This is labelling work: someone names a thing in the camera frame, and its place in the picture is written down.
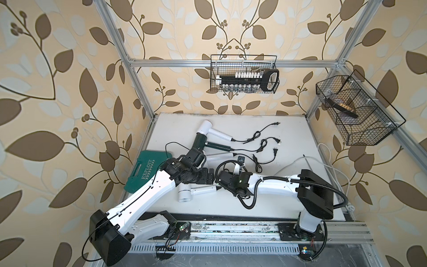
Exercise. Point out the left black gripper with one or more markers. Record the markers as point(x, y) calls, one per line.
point(204, 179)

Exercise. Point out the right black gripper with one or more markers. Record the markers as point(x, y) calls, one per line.
point(229, 173)

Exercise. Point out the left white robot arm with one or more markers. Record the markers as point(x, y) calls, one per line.
point(110, 232)

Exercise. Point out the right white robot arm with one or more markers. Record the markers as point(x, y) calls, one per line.
point(318, 197)

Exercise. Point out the dark green hair dryer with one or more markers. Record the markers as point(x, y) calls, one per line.
point(263, 144)

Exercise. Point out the green tool case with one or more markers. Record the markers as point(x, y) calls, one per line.
point(145, 168)

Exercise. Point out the small green led board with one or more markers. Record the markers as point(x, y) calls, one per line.
point(183, 227)

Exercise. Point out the brush in right basket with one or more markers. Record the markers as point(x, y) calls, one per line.
point(341, 108)

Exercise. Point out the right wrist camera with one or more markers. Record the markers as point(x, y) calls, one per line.
point(241, 160)

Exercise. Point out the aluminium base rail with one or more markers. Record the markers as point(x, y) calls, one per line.
point(157, 235)

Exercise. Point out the socket set rail black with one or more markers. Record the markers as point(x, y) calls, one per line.
point(264, 81)

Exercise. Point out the back wire basket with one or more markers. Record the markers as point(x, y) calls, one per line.
point(229, 64)

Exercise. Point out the wire basket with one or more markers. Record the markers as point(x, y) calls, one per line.
point(378, 118)
point(229, 64)

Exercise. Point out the right wire basket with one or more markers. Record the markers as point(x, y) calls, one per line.
point(378, 118)

